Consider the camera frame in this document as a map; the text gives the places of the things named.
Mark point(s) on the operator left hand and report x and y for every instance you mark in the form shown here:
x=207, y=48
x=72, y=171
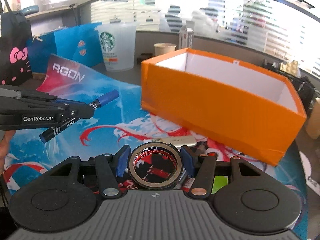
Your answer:
x=4, y=147

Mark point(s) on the black Hello Kitty bag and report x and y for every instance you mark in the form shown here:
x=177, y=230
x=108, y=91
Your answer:
x=14, y=62

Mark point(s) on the Starbucks translucent plastic cup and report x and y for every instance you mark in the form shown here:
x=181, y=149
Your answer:
x=117, y=42

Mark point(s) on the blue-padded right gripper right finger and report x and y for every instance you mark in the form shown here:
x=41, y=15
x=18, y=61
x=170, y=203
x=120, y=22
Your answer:
x=201, y=167

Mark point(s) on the silver USB flash drive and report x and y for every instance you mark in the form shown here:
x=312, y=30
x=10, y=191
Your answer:
x=187, y=140

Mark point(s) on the black adhesive tape roll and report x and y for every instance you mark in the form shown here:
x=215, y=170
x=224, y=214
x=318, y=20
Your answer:
x=155, y=166

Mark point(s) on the orange cardboard box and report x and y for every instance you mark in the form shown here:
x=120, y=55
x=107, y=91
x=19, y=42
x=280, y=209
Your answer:
x=246, y=107

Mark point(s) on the black mesh desk organizer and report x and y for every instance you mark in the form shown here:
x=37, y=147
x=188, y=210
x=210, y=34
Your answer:
x=303, y=86

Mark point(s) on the small beige paper cup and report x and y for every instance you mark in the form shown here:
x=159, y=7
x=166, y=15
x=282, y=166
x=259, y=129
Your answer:
x=163, y=48

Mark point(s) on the gold chocolate box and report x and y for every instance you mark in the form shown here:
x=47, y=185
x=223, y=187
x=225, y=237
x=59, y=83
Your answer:
x=290, y=68

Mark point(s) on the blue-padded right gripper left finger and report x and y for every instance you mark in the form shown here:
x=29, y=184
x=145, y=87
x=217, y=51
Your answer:
x=108, y=167

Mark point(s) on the blue marker pen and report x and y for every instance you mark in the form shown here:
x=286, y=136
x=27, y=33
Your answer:
x=84, y=112

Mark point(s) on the blue paper gift bag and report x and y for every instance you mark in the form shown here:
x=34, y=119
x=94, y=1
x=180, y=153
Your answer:
x=80, y=44

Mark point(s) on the anime AGON desk mat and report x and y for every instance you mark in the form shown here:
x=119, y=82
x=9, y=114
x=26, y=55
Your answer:
x=121, y=122

